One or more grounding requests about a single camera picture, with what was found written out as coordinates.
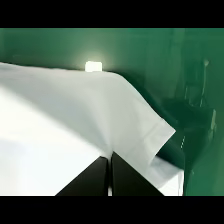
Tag white T-shirt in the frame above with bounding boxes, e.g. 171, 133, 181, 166
0, 61, 185, 197

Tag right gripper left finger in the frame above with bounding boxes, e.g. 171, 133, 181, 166
55, 155, 109, 197

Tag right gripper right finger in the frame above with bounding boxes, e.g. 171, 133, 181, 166
111, 151, 165, 197

